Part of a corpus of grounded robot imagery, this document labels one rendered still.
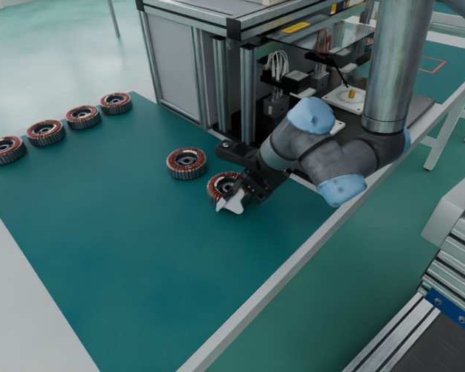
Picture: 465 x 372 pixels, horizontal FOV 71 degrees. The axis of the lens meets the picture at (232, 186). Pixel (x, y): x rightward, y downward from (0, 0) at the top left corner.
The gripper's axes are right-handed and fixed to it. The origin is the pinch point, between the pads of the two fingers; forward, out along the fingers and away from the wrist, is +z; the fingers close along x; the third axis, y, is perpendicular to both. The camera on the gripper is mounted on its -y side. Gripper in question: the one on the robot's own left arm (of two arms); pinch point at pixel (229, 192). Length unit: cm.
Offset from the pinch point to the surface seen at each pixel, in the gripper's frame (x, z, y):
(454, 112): 143, 4, 63
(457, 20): 192, -16, 34
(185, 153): 5.8, 7.6, -16.8
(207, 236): -14.2, -0.6, 2.9
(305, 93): 37.2, -12.5, -2.2
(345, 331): 20, 45, 73
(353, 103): 56, -10, 12
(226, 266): -18.6, -4.7, 9.9
